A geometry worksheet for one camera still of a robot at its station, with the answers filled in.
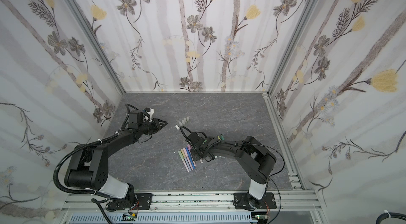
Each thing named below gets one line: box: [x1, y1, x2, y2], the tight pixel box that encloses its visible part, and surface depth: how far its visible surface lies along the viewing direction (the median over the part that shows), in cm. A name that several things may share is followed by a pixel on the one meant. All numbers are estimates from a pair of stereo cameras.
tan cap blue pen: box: [180, 148, 192, 172], surface depth 89 cm
